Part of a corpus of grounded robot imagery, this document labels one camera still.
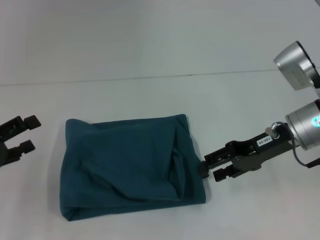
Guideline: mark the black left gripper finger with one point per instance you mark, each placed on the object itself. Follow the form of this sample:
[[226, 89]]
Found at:
[[25, 146], [32, 122]]

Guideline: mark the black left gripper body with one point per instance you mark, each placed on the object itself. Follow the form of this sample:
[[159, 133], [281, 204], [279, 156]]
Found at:
[[7, 152]]

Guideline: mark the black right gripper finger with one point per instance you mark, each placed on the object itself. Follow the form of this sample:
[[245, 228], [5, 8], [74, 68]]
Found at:
[[222, 173], [217, 157]]

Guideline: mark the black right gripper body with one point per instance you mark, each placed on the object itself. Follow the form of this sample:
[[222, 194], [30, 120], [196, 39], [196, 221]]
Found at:
[[262, 150]]

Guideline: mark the blue shirt with FREE print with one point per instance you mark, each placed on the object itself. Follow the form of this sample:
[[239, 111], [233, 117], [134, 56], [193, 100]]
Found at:
[[130, 165]]

